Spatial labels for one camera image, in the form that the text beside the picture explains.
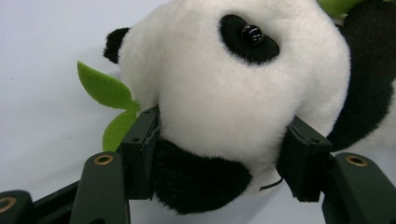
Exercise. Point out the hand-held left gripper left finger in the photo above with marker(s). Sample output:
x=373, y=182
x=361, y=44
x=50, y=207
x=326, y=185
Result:
x=141, y=149

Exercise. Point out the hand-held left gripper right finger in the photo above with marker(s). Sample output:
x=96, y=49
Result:
x=303, y=161

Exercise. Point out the panda plush toy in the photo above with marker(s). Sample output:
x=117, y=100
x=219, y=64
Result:
x=224, y=102

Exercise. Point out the light blue table mat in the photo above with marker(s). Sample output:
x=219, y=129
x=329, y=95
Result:
x=37, y=99

